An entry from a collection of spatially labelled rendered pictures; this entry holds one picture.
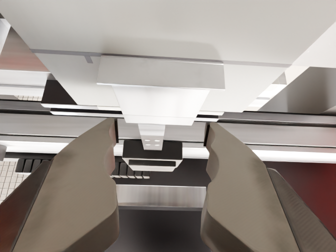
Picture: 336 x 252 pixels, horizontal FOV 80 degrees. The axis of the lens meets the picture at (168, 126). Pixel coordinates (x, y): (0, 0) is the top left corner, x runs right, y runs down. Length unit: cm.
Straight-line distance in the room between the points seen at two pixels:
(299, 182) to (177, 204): 70
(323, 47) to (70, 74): 35
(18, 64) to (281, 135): 52
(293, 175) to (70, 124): 75
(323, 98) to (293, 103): 11
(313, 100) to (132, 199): 56
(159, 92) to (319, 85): 53
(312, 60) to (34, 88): 41
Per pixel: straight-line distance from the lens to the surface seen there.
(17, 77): 28
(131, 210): 21
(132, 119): 25
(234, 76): 17
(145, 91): 18
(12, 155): 73
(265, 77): 18
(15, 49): 29
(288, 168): 87
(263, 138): 53
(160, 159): 40
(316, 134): 61
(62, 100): 25
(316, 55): 41
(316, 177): 93
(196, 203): 22
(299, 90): 72
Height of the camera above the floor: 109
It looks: 19 degrees down
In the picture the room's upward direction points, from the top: 179 degrees counter-clockwise
